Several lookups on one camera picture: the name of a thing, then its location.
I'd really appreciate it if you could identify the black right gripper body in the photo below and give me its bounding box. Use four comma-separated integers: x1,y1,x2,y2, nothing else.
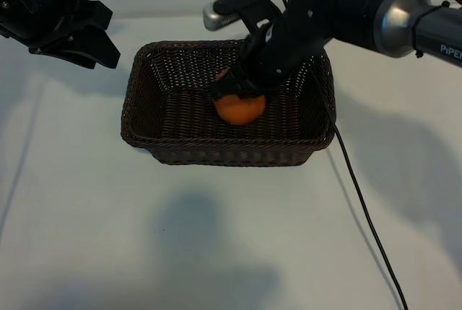
240,9,328,89

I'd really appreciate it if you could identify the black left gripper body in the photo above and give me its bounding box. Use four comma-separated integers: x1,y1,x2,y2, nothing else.
0,0,113,54

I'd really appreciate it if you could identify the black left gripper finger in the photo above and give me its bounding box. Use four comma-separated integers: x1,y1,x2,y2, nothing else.
30,40,97,70
81,27,121,69

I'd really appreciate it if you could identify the orange fruit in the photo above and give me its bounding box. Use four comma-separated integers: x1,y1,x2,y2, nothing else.
212,92,267,126

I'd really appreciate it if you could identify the dark brown wicker basket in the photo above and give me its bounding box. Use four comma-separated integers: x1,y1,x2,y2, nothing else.
120,38,336,167

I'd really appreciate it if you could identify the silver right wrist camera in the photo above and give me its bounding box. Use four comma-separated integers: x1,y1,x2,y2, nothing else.
203,0,289,36

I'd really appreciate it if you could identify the black right camera cable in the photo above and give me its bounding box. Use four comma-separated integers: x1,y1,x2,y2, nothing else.
266,0,409,310

